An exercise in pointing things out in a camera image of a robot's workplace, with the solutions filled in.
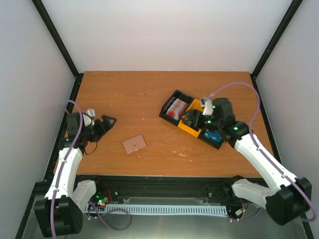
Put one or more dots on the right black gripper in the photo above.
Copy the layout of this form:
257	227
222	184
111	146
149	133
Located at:
187	122

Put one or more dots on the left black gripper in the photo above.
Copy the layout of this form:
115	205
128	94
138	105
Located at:
106	129

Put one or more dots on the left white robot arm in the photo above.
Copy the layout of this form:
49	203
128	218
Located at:
60	213

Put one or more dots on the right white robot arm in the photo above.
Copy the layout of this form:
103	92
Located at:
285	197

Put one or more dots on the red white card stack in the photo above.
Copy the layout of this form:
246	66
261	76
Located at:
177	108

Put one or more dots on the black left card bin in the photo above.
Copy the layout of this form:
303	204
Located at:
176	95

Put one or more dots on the black card bin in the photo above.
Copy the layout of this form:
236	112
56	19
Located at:
208	141
176	95

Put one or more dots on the yellow middle card bin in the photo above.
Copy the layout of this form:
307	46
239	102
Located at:
193	106

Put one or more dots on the black right card bin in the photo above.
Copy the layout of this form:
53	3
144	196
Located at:
208	141

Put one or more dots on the blue card stack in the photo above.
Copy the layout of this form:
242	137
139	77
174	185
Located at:
213	135

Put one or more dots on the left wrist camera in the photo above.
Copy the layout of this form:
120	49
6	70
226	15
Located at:
88	117

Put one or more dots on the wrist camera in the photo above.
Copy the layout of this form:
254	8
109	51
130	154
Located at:
207	106
88	117

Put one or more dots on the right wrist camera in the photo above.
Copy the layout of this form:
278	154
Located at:
207	106

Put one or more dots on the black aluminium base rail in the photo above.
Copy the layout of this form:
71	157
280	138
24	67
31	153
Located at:
224	191

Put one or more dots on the light blue cable duct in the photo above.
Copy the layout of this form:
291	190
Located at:
165	210

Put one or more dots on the left black frame post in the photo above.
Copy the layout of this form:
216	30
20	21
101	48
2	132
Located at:
43	13

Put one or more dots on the black frame post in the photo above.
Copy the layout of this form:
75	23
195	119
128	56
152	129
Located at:
43	13
284	23

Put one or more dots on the right black frame post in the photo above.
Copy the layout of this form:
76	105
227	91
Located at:
284	23

